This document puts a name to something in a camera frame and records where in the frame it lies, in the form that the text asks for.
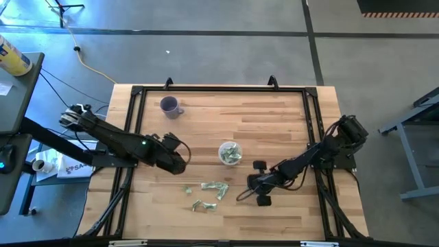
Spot white pipe fitting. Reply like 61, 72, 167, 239
32, 159, 55, 174

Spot grey mouse tray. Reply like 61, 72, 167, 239
0, 133, 34, 216

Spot black mouse with indicator light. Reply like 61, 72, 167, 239
0, 143, 16, 174

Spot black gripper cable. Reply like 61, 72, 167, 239
178, 138, 192, 164
235, 185, 261, 202

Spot grey metal cart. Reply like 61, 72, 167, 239
379, 85, 439, 202

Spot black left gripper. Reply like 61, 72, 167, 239
150, 132, 188, 176

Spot grey desk top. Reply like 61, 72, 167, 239
0, 51, 45, 137

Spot clear plastic cup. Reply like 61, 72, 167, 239
218, 140, 244, 167

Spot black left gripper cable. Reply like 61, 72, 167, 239
178, 138, 192, 164

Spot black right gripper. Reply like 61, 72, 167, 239
247, 160, 275, 207

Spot yellow wipes canister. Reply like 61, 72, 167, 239
0, 34, 34, 77

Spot thin black floor cable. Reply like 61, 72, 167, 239
39, 67, 110, 104

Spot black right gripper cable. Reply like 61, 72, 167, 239
235, 185, 261, 202

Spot black support beam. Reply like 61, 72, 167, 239
19, 116, 95, 166

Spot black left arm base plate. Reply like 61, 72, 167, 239
91, 140, 142, 169

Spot yellow floor cable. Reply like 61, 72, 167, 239
43, 0, 118, 85

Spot black aluminium table frame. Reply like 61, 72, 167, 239
77, 84, 370, 241

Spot white printed paper bag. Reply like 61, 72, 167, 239
56, 139, 96, 179

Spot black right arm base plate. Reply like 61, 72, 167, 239
307, 142, 357, 171

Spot black mat with hazard stripes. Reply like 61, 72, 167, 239
356, 0, 439, 19

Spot white paper sheet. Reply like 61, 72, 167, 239
35, 148, 63, 183

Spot black tripod stand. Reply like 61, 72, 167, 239
51, 0, 86, 28

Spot grey purple mug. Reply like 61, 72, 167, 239
159, 95, 185, 120

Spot blue metal leg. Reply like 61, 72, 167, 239
19, 170, 39, 217

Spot white edge bracket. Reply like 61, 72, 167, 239
108, 239, 148, 247
300, 241, 340, 247

